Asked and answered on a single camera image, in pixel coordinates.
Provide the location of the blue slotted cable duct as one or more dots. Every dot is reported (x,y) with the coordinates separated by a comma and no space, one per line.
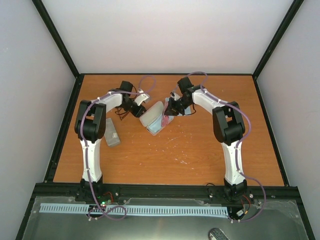
(138,210)

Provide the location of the grey glasses case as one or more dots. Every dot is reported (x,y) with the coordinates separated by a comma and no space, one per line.
(111,136)

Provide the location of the left black frame post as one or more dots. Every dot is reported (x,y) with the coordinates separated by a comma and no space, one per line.
(47,20)

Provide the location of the brown sunglasses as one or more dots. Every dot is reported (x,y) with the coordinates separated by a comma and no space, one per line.
(121,112)

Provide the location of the black frame post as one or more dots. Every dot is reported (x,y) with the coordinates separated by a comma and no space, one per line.
(281,30)
(47,20)

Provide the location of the right black frame post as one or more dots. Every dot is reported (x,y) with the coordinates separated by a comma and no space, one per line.
(281,30)

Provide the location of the blue cleaning cloth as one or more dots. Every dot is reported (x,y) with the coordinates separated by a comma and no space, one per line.
(187,111)
(155,127)

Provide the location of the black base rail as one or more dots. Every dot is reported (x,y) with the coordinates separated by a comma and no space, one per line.
(120,192)

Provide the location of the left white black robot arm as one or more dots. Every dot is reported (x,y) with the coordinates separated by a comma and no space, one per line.
(90,127)

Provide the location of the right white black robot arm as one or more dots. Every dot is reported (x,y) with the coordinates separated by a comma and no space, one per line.
(228,129)

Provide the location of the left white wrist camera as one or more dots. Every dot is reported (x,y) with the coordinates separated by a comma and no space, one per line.
(142,98)

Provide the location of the black oval remote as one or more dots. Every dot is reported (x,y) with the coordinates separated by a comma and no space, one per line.
(217,234)

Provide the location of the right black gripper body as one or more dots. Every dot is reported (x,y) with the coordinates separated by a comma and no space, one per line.
(178,107)

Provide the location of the pink glasses case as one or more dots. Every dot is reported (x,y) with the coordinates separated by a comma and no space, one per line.
(152,114)

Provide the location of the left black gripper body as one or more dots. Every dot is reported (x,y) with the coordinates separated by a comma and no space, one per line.
(135,112)

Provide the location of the red sunglasses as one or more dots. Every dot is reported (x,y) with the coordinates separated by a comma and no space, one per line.
(165,119)

